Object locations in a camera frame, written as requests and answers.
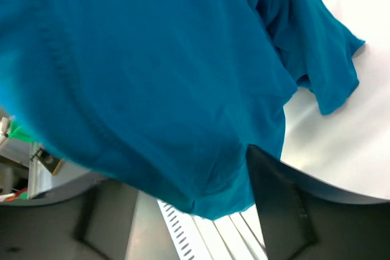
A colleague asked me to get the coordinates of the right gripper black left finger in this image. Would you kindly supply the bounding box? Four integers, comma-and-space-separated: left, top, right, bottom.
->
1, 180, 138, 260

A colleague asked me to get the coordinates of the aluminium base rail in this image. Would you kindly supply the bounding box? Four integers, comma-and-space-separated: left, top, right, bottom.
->
193, 206, 268, 260

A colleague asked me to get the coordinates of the blue t-shirt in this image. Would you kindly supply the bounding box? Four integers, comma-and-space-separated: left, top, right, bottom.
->
1, 0, 363, 220

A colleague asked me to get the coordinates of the white slotted cable duct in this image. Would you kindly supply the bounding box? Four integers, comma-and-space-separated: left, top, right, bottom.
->
157, 200, 211, 260

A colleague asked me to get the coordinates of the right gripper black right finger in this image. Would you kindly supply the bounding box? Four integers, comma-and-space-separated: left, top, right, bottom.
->
246, 145, 389, 260

